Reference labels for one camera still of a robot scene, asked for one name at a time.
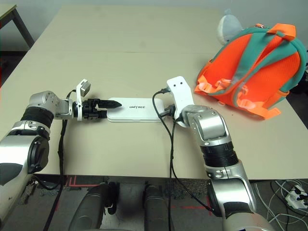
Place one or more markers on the orange and teal backpack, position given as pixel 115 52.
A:
pixel 264 67

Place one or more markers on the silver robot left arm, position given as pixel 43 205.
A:
pixel 14 149

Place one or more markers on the white power strip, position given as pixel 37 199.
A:
pixel 294 197

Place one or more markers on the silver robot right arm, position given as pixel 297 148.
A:
pixel 211 125

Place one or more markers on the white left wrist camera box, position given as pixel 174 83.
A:
pixel 85 87

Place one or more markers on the side table with black legs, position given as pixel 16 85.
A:
pixel 22 26

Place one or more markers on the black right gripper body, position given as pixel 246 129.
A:
pixel 169 111

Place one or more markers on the white pencil case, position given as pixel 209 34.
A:
pixel 142 113

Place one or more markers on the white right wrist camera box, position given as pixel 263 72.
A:
pixel 180 91

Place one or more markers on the dark grey robot leg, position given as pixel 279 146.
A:
pixel 87 211
pixel 156 211

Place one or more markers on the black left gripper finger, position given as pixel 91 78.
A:
pixel 110 104

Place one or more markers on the dark grey robot left leg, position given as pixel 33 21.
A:
pixel 87 211

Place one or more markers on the grey white plush toy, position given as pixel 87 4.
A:
pixel 228 26

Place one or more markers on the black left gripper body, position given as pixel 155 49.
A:
pixel 90 110

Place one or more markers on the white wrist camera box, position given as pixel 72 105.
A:
pixel 85 87
pixel 180 91

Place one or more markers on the dark grey robot right leg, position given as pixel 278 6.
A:
pixel 156 211

